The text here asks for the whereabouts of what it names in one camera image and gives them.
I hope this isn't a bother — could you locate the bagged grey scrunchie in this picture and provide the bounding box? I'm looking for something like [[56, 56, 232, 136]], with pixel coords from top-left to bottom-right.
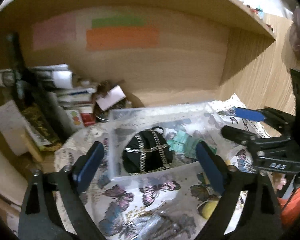
[[132, 211, 197, 239]]

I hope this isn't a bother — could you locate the teal knitted cloth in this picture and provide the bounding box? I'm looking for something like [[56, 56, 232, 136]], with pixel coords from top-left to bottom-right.
[[166, 130, 217, 159]]

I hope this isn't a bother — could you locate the butterfly print tablecloth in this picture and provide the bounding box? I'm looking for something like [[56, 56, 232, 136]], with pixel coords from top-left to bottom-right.
[[54, 95, 268, 239]]

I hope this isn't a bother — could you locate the clear plastic bin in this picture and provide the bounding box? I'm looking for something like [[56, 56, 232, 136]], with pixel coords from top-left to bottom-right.
[[108, 102, 232, 183]]

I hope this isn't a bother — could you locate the white handwritten note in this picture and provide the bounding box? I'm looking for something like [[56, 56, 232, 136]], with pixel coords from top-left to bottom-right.
[[0, 100, 27, 156]]

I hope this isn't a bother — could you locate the pink notepad block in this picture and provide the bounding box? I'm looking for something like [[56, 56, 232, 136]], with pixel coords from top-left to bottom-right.
[[96, 85, 126, 111]]

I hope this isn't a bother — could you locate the dark wine bottle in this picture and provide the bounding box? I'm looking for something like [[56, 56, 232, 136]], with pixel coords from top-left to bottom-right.
[[6, 33, 64, 147]]

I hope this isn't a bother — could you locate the green sticky note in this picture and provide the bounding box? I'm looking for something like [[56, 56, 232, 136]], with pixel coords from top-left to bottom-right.
[[91, 15, 146, 29]]

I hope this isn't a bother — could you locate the orange sticky note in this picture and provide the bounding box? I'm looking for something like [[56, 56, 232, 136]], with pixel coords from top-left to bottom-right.
[[86, 26, 159, 51]]

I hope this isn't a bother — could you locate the pink sticky note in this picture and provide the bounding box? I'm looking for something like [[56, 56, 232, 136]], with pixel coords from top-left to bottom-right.
[[32, 12, 76, 51]]

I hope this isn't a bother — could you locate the black hat with chains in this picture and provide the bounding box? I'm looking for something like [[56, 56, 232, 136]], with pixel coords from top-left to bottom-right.
[[122, 126, 173, 174]]

